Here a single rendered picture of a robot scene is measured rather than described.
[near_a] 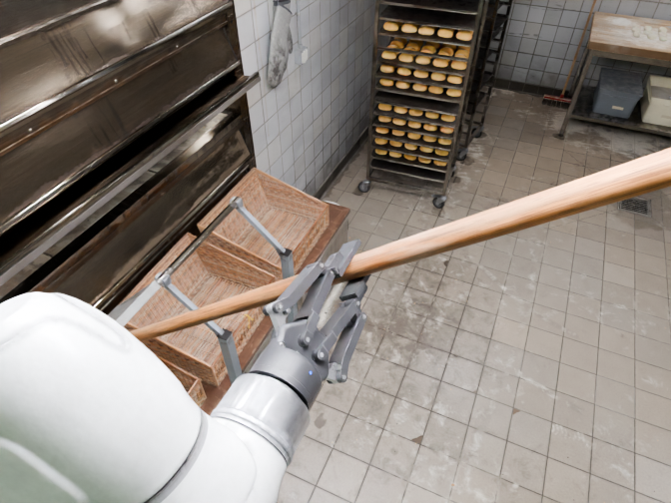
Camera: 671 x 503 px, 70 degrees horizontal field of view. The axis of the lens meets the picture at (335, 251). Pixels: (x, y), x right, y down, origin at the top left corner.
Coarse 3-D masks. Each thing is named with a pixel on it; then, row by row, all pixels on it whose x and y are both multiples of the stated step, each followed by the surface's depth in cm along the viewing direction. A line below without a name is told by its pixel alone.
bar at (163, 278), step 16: (240, 208) 201; (256, 224) 204; (272, 240) 207; (288, 256) 208; (160, 272) 170; (288, 272) 215; (176, 288) 172; (192, 304) 174; (288, 320) 242; (224, 336) 177; (224, 352) 184; (240, 368) 195
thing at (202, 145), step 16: (224, 128) 241; (192, 144) 230; (208, 144) 232; (176, 160) 220; (192, 160) 224; (160, 176) 211; (176, 176) 217; (144, 192) 203; (128, 208) 195; (96, 224) 188; (112, 224) 189; (80, 240) 181; (96, 240) 184; (64, 256) 175; (80, 256) 179; (48, 272) 169; (16, 288) 164; (32, 288) 164
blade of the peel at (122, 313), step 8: (144, 288) 156; (152, 288) 149; (136, 296) 162; (144, 296) 146; (120, 304) 172; (128, 304) 161; (136, 304) 144; (112, 312) 170; (120, 312) 159; (128, 312) 142; (136, 312) 143; (120, 320) 140; (128, 320) 141
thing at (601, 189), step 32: (640, 160) 40; (544, 192) 45; (576, 192) 43; (608, 192) 41; (640, 192) 40; (448, 224) 53; (480, 224) 49; (512, 224) 47; (384, 256) 58; (416, 256) 56; (256, 288) 78; (192, 320) 91
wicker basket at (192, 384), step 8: (176, 368) 190; (176, 376) 196; (184, 376) 193; (192, 376) 189; (184, 384) 198; (192, 384) 195; (200, 384) 191; (192, 392) 187; (200, 392) 198; (200, 400) 195
